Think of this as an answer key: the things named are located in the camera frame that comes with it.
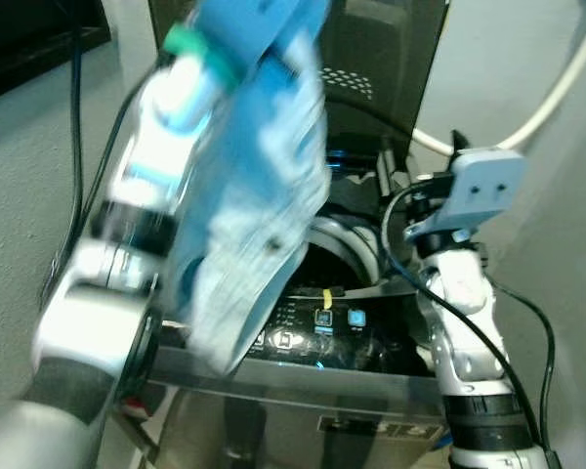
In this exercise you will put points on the black framed panel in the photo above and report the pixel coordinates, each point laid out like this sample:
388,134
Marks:
29,39

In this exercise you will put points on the dark tinted washer lid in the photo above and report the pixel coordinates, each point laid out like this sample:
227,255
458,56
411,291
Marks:
381,68

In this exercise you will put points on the light blue denim garment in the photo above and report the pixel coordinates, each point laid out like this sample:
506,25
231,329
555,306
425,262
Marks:
254,225

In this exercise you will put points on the small yellow tape piece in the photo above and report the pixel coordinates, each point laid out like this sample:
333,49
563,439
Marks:
325,294

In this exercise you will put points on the silver top-load washing machine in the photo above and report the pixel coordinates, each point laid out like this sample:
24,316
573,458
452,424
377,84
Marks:
371,371

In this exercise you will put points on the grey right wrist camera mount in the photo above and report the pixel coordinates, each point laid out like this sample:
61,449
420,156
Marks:
483,186

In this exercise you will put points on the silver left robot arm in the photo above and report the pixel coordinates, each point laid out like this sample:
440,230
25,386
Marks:
127,225

